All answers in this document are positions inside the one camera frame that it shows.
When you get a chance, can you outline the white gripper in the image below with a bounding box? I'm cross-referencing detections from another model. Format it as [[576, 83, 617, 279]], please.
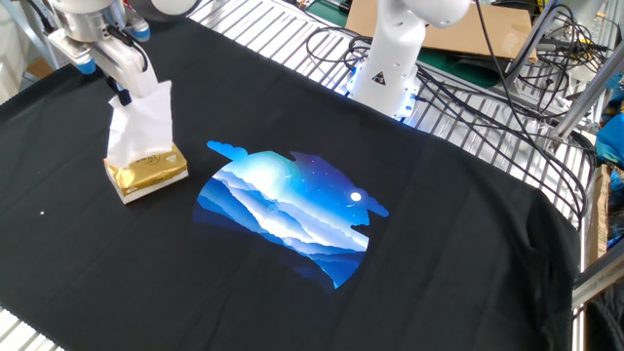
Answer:
[[92, 36, 160, 107]]

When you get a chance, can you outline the white napkin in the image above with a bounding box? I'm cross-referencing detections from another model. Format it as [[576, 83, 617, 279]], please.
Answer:
[[105, 80, 175, 170]]

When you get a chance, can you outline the gold tissue pack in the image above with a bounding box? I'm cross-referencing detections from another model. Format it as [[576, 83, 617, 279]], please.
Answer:
[[103, 142, 189, 206]]

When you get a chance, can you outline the grey shelf upright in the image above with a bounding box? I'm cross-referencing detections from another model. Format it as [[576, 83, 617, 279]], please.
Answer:
[[0, 0, 62, 69]]

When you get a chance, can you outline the black cloth with blue print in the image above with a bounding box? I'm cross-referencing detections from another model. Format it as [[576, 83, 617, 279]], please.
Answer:
[[0, 19, 584, 351]]

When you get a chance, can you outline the brown cardboard sheet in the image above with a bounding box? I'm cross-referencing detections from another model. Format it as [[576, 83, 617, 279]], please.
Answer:
[[344, 0, 539, 62]]

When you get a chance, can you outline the aluminium beam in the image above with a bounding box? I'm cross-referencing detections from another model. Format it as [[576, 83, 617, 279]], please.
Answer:
[[572, 253, 624, 308], [550, 53, 624, 142], [504, 0, 562, 89]]

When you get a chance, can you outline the brown cardboard strip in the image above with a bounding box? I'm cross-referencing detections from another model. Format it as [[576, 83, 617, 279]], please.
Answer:
[[587, 165, 610, 264]]

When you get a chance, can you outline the blue plastic bag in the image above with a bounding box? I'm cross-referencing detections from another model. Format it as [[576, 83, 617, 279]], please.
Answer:
[[595, 72, 624, 170]]

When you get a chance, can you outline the black bag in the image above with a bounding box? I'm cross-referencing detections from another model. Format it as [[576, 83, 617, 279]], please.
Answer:
[[584, 287, 624, 351]]

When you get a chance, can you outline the silver blue wrist mount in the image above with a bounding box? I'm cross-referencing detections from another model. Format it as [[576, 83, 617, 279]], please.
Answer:
[[47, 17, 151, 76]]

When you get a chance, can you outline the black cable bundle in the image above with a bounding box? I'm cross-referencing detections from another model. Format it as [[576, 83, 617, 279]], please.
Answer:
[[413, 0, 600, 230]]

